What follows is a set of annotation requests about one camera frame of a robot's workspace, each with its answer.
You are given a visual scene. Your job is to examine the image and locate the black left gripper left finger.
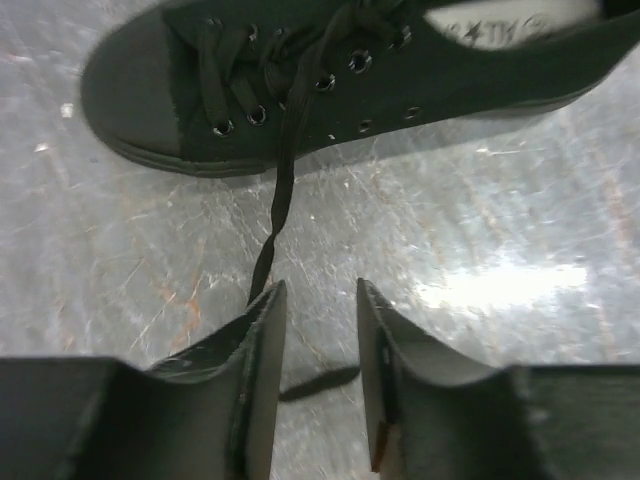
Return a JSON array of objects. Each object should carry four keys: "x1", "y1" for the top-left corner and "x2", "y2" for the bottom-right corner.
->
[{"x1": 1, "y1": 282, "x2": 287, "y2": 479}]

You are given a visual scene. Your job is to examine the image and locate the black canvas sneaker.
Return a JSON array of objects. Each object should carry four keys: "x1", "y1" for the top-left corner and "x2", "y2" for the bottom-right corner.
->
[{"x1": 80, "y1": 1, "x2": 639, "y2": 177}]

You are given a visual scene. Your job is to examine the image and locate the black shoelace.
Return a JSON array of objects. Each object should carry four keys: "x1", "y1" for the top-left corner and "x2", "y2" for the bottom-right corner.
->
[{"x1": 194, "y1": 0, "x2": 411, "y2": 402}]

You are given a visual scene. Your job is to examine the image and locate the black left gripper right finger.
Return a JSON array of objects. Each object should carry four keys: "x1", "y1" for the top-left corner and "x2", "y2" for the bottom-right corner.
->
[{"x1": 357, "y1": 280, "x2": 639, "y2": 479}]

